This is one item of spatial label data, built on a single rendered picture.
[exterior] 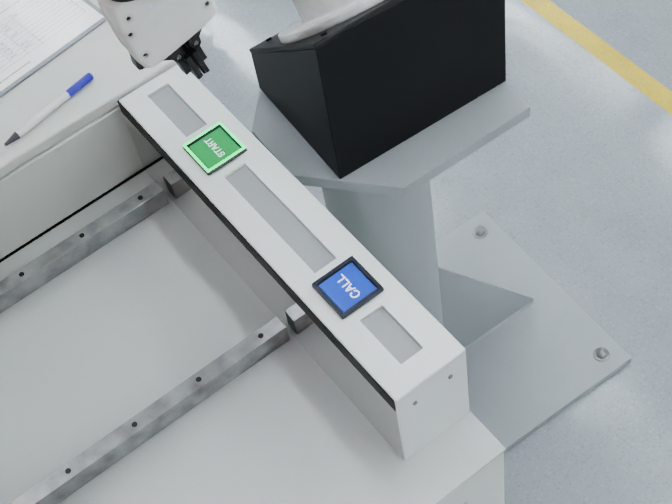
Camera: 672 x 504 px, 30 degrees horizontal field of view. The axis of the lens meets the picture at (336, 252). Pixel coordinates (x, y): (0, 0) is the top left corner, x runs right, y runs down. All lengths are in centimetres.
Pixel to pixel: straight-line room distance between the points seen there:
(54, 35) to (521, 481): 115
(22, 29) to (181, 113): 27
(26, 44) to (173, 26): 41
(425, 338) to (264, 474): 25
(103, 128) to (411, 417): 55
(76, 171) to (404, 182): 42
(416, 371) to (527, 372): 109
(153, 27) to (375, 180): 44
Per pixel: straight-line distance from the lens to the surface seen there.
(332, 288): 135
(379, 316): 133
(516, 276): 248
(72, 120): 157
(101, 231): 160
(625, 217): 258
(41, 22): 170
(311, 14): 154
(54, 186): 162
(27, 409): 153
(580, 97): 278
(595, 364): 238
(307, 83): 153
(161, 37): 130
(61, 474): 144
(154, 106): 156
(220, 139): 150
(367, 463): 140
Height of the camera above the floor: 209
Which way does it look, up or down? 55 degrees down
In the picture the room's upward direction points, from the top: 12 degrees counter-clockwise
